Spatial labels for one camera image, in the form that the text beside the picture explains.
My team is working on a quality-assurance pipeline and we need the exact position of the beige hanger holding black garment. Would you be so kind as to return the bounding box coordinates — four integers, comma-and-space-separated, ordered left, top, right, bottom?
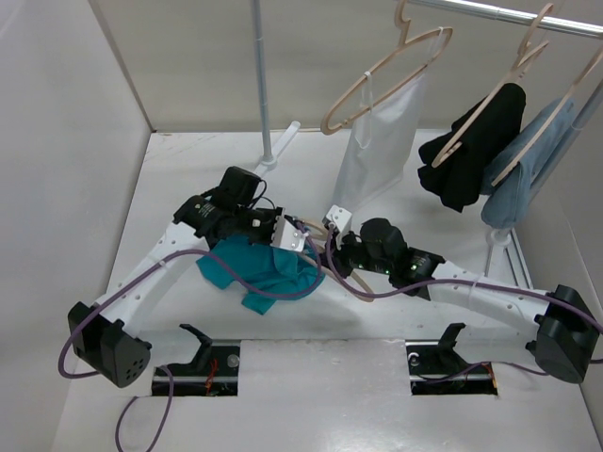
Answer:
432, 3, 554, 168

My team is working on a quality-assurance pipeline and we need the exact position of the white rack base foot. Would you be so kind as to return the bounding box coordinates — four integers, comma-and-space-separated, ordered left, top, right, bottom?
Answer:
253, 121, 301, 177

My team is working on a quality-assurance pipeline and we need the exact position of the beige wooden hanger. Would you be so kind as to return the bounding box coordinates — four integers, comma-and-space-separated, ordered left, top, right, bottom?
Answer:
293, 218, 375, 302

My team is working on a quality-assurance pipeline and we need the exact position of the blue denim hanging garment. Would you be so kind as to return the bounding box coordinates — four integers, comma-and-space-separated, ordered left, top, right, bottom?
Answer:
481, 99, 577, 230

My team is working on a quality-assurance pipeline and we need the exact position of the white rack right base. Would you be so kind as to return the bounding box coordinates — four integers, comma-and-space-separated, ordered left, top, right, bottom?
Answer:
484, 229, 533, 289

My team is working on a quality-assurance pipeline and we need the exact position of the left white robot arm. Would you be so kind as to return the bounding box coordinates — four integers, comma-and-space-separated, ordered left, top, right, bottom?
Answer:
68, 167, 283, 388

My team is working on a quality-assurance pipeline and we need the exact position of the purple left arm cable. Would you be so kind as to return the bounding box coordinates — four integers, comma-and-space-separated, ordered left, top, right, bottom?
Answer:
57, 220, 326, 452

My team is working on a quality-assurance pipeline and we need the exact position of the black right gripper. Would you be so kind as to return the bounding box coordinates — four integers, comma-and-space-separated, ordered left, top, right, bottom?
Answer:
316, 225, 393, 278

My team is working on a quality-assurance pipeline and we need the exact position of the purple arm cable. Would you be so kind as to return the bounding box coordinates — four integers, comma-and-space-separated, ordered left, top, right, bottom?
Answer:
324, 225, 603, 378
57, 220, 326, 452

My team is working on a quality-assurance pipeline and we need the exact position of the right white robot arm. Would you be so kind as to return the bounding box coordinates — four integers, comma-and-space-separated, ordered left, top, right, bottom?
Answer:
321, 214, 602, 384

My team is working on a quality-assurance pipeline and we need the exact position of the silver rack top bar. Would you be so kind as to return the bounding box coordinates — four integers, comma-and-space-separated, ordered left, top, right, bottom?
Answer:
411, 0, 602, 40

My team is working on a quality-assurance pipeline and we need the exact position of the beige hanger holding denim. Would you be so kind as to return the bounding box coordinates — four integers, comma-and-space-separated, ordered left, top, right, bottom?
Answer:
491, 47, 602, 187

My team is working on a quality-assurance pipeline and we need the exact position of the white hanging cloth bag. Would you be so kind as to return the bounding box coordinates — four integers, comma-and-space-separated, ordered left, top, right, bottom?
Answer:
332, 73, 427, 212

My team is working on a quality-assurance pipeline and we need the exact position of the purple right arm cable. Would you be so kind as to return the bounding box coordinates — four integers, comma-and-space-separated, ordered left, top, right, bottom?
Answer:
324, 225, 603, 378

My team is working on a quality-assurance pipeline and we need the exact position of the black hanging garment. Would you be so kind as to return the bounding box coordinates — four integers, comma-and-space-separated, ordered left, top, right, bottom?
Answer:
417, 83, 526, 213

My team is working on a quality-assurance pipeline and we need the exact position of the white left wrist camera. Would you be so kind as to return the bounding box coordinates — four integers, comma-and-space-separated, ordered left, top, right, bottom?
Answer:
270, 216, 308, 252

